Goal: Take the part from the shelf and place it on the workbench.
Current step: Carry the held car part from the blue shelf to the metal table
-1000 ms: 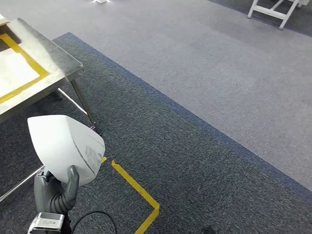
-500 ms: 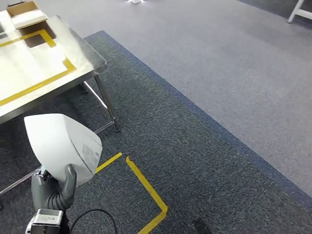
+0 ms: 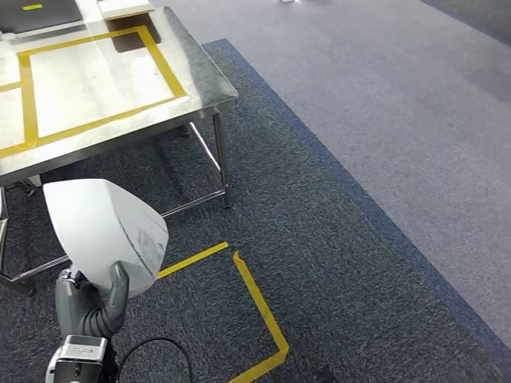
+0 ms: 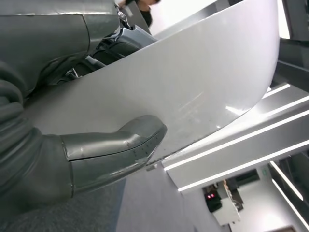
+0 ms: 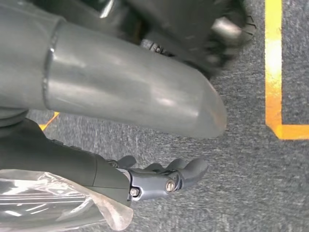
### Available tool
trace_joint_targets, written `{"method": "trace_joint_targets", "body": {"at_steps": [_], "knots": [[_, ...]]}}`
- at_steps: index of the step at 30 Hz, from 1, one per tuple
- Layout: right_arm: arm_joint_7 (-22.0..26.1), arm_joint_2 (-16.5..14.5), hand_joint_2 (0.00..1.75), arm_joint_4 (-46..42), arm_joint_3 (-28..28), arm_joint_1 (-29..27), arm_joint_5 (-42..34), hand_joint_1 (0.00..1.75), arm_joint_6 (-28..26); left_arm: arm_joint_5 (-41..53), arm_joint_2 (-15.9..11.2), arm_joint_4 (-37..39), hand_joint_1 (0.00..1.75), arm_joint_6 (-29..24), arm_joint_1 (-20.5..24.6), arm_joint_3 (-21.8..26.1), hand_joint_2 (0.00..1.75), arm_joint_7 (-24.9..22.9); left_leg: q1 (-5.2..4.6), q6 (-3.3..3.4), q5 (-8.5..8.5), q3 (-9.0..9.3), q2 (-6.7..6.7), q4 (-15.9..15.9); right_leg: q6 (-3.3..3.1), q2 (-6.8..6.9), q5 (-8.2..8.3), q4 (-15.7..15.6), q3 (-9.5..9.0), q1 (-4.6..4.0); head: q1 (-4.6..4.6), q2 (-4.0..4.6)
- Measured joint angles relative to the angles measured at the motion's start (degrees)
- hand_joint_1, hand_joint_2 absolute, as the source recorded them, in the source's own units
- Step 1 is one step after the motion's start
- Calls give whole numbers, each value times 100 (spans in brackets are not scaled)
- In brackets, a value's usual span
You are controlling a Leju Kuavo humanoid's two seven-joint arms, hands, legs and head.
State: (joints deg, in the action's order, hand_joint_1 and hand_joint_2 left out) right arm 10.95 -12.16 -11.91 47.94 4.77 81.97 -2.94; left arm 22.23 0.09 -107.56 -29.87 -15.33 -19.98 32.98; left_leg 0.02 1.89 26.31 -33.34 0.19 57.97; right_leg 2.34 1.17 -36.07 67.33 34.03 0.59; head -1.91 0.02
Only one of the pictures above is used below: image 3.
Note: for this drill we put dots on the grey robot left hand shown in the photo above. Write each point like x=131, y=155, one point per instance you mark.
x=75, y=312

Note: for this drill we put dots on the white plastic body part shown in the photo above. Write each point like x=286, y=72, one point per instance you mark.
x=91, y=227

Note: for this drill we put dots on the yellow workbench tape outline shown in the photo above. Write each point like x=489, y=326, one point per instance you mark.
x=28, y=95

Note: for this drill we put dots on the steel workbench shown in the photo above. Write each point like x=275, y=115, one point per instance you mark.
x=119, y=69

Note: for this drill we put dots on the straight yellow floor tape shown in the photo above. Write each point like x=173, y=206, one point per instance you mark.
x=192, y=260

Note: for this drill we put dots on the bent yellow floor tape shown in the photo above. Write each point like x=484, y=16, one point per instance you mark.
x=260, y=306

